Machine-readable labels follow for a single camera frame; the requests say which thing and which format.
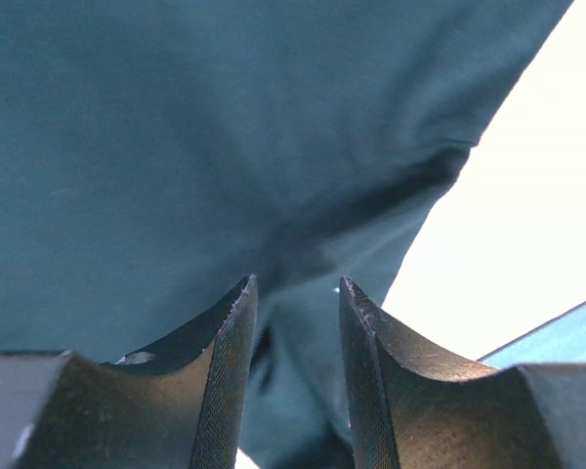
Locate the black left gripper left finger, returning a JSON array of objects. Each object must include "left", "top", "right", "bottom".
[{"left": 0, "top": 277, "right": 257, "bottom": 468}]

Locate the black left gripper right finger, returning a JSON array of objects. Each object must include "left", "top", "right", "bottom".
[{"left": 339, "top": 278, "right": 586, "bottom": 468}]

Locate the black t-shirt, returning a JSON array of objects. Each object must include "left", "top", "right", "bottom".
[{"left": 0, "top": 1, "right": 568, "bottom": 468}]

